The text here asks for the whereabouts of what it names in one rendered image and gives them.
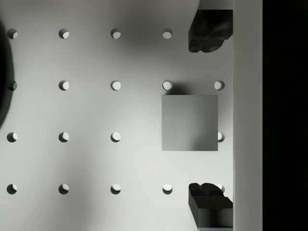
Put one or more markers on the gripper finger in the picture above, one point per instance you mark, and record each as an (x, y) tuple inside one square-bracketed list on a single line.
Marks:
[(211, 209), (209, 29)]

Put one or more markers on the grey cube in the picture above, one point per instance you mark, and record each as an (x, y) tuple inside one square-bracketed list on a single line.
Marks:
[(189, 122)]

